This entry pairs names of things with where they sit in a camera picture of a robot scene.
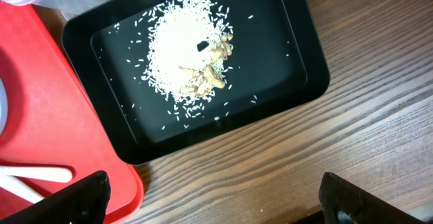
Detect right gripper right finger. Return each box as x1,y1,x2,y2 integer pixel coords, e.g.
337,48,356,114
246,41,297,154
317,172,428,224

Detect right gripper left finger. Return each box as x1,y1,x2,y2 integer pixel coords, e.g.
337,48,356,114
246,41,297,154
1,171,111,224

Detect pink plastic fork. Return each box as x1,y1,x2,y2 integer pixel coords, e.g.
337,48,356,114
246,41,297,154
1,166,73,183

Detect white plastic spoon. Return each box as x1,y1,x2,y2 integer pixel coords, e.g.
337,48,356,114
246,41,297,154
1,175,44,204

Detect rice and food scraps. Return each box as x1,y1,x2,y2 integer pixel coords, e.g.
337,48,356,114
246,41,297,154
97,0,292,130

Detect black waste tray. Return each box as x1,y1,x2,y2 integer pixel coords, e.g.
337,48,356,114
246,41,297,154
62,0,330,164

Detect red serving tray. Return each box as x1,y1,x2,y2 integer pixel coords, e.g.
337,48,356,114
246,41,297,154
1,3,144,223

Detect light blue plate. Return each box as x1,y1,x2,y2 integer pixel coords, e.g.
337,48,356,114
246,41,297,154
0,81,8,134

